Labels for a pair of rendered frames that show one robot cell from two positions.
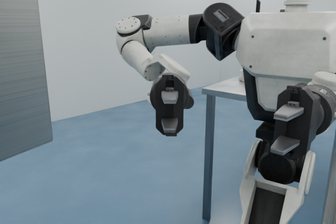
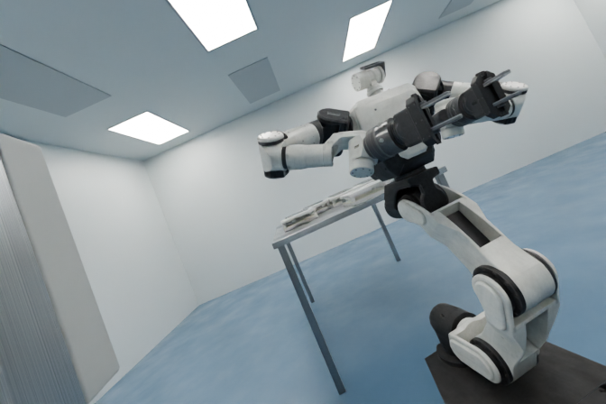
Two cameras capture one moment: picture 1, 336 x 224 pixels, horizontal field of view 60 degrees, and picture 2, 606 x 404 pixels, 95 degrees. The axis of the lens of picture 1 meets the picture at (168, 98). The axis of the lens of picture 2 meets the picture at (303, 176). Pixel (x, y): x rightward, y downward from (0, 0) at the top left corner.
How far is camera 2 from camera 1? 0.76 m
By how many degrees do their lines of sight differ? 48
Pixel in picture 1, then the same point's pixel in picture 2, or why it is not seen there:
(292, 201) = (471, 204)
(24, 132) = not seen: outside the picture
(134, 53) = (305, 148)
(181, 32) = (313, 133)
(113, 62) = not seen: hidden behind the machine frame
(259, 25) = (374, 102)
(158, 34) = (297, 140)
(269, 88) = not seen: hidden behind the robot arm
